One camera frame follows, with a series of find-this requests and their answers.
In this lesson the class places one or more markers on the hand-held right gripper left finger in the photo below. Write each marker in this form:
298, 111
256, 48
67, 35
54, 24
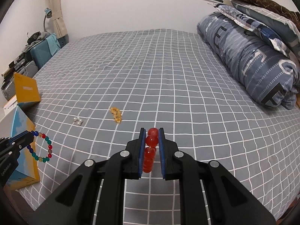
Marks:
141, 154

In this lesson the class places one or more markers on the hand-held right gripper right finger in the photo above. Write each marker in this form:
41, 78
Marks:
161, 154

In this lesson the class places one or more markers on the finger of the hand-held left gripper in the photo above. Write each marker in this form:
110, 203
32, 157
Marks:
23, 144
21, 137

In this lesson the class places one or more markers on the blue yellow cardboard box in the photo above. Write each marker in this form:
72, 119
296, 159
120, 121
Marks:
23, 168

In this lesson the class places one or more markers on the grey suitcase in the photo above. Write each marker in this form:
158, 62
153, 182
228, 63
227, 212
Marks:
23, 75

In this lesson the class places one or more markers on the grey checked bed sheet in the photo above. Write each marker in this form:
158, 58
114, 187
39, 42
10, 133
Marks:
164, 86

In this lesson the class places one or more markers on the dark clutter pile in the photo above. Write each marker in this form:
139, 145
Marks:
16, 62

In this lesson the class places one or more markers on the teal suitcase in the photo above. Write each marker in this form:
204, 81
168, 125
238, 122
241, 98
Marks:
41, 54

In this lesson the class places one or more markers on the dark bag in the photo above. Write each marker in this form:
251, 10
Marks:
36, 37

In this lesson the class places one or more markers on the dark cabinet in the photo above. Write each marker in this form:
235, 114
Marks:
63, 42

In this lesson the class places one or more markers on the blue desk lamp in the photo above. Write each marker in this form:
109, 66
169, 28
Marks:
48, 13

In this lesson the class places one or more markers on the folded blue grey quilt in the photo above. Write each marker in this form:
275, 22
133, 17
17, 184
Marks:
246, 58

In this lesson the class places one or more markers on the brown blanket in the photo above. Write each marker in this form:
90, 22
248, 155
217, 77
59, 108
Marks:
269, 3

